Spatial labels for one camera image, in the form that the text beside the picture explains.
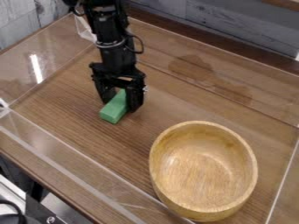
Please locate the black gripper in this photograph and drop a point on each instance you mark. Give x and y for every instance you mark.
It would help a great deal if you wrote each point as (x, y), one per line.
(117, 72)

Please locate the clear acrylic tray wall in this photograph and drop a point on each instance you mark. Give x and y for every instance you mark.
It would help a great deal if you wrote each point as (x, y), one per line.
(93, 189)

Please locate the clear acrylic corner bracket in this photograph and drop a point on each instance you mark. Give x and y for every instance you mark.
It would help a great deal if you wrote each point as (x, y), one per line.
(85, 30)

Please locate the green rectangular block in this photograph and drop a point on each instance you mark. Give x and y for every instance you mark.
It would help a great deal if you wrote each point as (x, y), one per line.
(116, 109)

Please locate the black metal base plate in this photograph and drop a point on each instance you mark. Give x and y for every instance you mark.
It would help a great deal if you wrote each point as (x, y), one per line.
(53, 212)

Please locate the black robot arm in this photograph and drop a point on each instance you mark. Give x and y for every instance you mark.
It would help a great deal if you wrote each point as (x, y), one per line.
(109, 21)

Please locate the light wooden bowl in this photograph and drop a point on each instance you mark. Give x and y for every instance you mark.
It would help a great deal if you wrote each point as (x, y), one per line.
(204, 170)

